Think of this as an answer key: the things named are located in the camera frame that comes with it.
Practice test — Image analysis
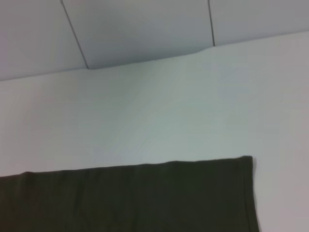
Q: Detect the dark green FREE t-shirt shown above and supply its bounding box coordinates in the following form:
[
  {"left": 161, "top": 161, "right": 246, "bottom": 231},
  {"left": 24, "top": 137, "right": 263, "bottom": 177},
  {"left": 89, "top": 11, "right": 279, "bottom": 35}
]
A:
[{"left": 0, "top": 156, "right": 260, "bottom": 232}]

